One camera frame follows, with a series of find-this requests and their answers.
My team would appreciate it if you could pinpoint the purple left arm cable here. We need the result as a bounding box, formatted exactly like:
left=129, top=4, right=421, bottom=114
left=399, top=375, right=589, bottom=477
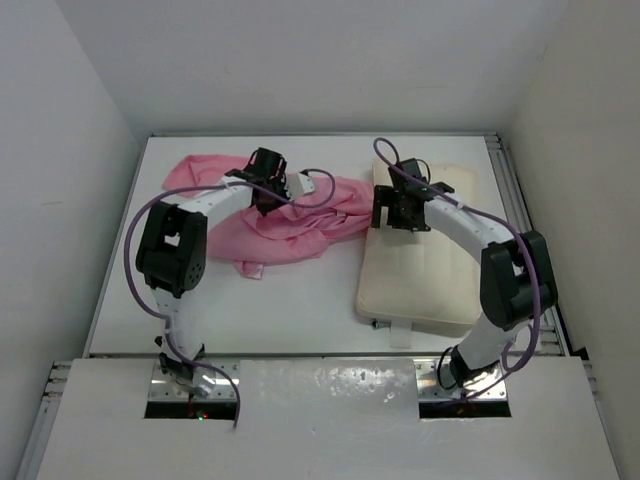
left=123, top=168, right=337, bottom=431

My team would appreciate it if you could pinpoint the white front cover board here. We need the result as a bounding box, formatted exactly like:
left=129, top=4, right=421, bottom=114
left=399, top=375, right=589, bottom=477
left=38, top=357, right=618, bottom=479

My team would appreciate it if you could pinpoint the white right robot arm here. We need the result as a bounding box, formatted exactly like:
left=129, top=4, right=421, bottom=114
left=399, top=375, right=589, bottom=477
left=371, top=159, right=558, bottom=389

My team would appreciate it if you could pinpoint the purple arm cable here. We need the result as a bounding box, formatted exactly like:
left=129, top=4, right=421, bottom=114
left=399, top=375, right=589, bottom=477
left=123, top=168, right=337, bottom=431
left=373, top=137, right=544, bottom=401

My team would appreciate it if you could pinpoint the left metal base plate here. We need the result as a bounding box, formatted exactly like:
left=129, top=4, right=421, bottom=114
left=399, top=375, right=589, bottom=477
left=148, top=362, right=239, bottom=403

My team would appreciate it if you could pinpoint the pink pillowcase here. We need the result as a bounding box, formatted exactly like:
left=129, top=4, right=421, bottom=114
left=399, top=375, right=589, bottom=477
left=162, top=154, right=376, bottom=279

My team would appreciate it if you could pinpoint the cream pillow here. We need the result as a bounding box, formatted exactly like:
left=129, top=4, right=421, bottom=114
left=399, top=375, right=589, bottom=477
left=355, top=158, right=484, bottom=337

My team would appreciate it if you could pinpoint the metal base plate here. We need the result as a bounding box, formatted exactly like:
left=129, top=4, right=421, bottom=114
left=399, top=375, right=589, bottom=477
left=148, top=362, right=239, bottom=403
left=415, top=360, right=509, bottom=402

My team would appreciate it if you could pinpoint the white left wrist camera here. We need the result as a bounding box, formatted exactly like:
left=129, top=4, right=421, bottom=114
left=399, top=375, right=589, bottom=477
left=285, top=172, right=316, bottom=200

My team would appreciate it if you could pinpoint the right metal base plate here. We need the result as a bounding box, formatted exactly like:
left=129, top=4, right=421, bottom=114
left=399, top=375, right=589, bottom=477
left=415, top=360, right=509, bottom=402

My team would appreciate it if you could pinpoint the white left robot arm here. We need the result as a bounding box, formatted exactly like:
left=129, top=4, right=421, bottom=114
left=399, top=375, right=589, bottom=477
left=135, top=148, right=294, bottom=396

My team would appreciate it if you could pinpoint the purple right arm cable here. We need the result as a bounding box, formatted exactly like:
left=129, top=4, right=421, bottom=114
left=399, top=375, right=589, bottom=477
left=373, top=137, right=544, bottom=401

